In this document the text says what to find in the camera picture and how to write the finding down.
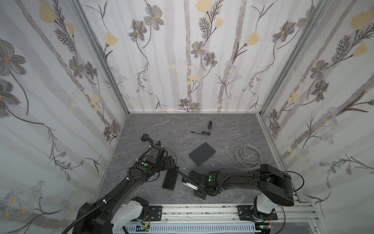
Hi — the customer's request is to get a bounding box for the aluminium corner frame left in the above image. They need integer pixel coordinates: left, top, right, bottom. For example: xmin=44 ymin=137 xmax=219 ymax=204
xmin=69 ymin=0 xmax=130 ymax=116

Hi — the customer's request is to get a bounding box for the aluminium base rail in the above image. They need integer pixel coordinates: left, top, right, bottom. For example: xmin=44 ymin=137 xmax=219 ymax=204
xmin=81 ymin=202 xmax=319 ymax=224

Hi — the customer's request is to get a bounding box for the aluminium corner frame right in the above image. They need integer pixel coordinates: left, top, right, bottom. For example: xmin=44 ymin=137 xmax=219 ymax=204
xmin=259 ymin=0 xmax=331 ymax=115

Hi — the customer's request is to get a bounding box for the aluminium corner frame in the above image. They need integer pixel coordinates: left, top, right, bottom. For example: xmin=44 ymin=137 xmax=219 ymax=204
xmin=259 ymin=0 xmax=331 ymax=115
xmin=69 ymin=0 xmax=130 ymax=116

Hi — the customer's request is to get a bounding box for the black power adapter with cable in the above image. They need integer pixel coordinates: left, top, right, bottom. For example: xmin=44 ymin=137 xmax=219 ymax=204
xmin=141 ymin=134 xmax=193 ymax=183

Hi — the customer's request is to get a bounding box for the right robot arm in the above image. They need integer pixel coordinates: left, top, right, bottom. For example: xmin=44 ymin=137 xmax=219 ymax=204
xmin=182 ymin=164 xmax=295 ymax=222

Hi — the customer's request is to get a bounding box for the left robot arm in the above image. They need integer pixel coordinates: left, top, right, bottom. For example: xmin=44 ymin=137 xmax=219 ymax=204
xmin=62 ymin=134 xmax=176 ymax=234

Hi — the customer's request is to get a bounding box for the grey flat network switch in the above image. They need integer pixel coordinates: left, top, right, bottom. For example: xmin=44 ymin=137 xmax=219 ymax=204
xmin=189 ymin=142 xmax=216 ymax=166

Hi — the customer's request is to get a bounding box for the black ribbed network switch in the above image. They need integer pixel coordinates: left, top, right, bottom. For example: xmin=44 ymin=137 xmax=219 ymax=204
xmin=162 ymin=167 xmax=179 ymax=191

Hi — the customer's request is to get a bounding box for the white slotted cable duct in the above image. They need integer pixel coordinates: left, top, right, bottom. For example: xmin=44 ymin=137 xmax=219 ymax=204
xmin=116 ymin=223 xmax=261 ymax=234

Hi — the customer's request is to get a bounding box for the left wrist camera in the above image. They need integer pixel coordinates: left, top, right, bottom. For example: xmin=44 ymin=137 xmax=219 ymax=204
xmin=149 ymin=145 xmax=165 ymax=160

